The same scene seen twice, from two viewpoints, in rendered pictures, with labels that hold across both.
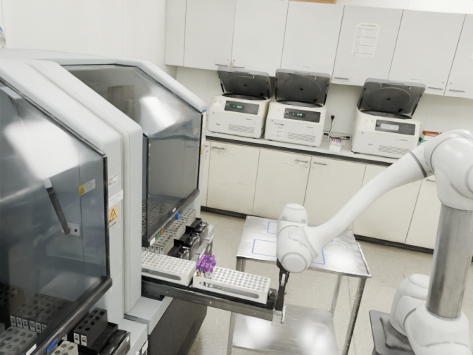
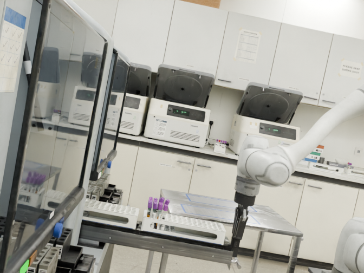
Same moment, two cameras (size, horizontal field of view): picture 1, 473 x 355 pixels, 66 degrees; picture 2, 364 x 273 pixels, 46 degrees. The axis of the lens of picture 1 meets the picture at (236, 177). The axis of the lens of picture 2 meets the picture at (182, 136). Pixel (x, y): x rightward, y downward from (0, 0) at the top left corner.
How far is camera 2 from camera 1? 0.66 m
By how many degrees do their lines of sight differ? 21
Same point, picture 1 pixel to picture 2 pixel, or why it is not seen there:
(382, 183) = (338, 114)
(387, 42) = (267, 50)
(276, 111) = (158, 107)
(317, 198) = not seen: hidden behind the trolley
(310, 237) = (287, 151)
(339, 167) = (223, 171)
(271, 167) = (150, 168)
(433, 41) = (307, 54)
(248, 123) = (127, 118)
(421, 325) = not seen: outside the picture
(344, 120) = (222, 127)
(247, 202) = not seen: hidden behind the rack
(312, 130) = (197, 129)
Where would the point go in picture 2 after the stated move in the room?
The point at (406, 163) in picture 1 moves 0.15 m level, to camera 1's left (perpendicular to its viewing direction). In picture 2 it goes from (357, 97) to (320, 89)
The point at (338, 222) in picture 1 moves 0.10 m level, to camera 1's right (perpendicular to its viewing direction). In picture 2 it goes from (310, 140) to (336, 145)
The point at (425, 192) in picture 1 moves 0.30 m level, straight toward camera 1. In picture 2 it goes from (307, 199) to (308, 205)
